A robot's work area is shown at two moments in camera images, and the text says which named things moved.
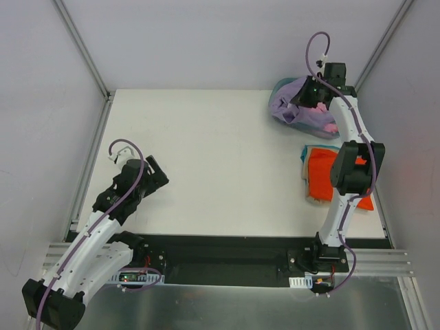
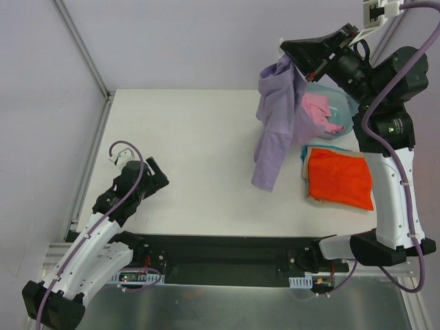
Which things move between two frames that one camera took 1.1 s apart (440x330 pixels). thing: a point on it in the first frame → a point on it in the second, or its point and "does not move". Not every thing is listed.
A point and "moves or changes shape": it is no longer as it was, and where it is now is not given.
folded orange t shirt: [320, 187] does not move
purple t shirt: [282, 106] moves or changes shape
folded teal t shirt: [305, 147] does not move
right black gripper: [304, 95] → [330, 52]
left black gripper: [151, 177] does not move
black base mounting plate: [239, 260] does not move
